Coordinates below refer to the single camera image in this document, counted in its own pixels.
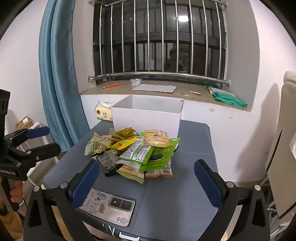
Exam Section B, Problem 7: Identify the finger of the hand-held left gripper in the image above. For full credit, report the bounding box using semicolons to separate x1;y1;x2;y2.
5;127;50;147
9;142;61;168

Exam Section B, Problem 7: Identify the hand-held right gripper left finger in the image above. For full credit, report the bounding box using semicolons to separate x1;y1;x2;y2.
23;159;100;241

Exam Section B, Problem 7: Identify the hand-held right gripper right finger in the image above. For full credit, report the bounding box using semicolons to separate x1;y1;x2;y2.
194;159;271;241

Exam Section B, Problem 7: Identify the small black packet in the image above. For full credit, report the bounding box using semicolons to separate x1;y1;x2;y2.
104;164;123;178

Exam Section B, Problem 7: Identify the silver snack packet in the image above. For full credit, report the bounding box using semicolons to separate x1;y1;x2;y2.
92;149;121;174

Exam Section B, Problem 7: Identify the olive snack packet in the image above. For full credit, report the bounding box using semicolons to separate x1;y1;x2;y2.
84;132;112;156

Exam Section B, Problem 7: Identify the cream snack bag green edge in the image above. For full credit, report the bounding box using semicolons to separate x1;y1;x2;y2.
116;162;147;185

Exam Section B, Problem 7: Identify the large green snack packet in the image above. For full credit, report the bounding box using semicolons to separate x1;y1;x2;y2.
138;137;181;172

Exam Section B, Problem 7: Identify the green white striped snack packet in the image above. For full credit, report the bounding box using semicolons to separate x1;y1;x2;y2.
119;136;156;165

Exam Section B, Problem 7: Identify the yellow green snack packet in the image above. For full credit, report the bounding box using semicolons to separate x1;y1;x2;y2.
109;127;139;139

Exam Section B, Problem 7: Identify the clear packet of round cakes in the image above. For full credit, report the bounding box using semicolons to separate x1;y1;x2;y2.
140;129;171;148

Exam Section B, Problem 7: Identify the white cardboard box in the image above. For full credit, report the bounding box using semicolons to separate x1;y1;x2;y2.
111;95;184;139

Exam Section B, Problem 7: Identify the person's left hand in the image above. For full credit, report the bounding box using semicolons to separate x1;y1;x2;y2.
0;177;25;216

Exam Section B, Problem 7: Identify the white side shelf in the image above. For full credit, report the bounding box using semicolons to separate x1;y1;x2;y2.
5;109;61;186

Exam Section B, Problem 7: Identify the small cardboard box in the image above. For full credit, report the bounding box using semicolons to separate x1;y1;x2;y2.
16;116;36;130

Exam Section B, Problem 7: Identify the phone with cartoon case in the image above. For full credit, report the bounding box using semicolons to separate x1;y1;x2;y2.
76;188;136;227

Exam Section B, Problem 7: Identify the blue curtain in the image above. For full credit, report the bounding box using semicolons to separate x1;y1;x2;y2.
38;0;91;151

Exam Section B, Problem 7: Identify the tissue pack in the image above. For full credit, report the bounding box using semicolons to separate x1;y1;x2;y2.
94;100;114;122

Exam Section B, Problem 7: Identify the green plastic packet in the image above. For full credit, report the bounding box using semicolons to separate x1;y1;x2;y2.
205;85;248;108

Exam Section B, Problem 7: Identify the white chair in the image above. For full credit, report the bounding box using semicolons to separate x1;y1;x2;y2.
265;71;296;219

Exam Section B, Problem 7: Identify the grey cardboard sheet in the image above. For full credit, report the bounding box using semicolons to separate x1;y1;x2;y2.
131;84;177;93

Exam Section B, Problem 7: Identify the metal window grille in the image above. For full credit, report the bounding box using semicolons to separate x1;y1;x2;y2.
87;0;232;88

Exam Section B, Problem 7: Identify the orange handled tool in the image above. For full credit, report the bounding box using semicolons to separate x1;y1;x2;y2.
99;83;123;90

